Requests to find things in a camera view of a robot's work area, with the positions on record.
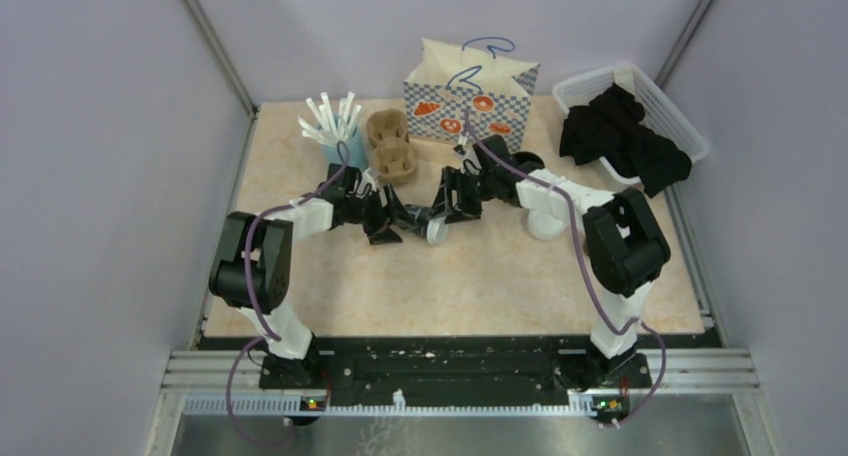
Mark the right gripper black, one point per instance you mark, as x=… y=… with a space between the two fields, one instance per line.
x=454 y=181

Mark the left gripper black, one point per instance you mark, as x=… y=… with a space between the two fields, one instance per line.
x=392 y=209

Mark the stack of black cups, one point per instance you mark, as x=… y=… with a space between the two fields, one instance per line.
x=528 y=162

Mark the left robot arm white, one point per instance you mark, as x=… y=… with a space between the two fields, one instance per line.
x=252 y=266

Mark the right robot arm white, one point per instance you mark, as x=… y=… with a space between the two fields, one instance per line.
x=619 y=246

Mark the checkered paper takeout bag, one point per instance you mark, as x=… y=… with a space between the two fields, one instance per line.
x=476 y=82

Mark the cardboard cup carrier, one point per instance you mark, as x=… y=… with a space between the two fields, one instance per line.
x=394 y=156

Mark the blue straw holder cup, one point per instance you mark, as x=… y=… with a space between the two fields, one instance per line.
x=357 y=158

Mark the stack of white lids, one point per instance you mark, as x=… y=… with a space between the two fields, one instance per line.
x=544 y=227

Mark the white wrapped straws bundle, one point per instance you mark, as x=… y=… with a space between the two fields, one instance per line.
x=334 y=125

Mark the white plastic basket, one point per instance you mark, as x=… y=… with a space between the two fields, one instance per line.
x=662 y=115

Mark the black cloth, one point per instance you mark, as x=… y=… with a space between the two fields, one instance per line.
x=610 y=126

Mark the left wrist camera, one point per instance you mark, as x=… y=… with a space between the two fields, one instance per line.
x=369 y=181

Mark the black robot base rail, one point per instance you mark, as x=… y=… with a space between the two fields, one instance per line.
x=455 y=372

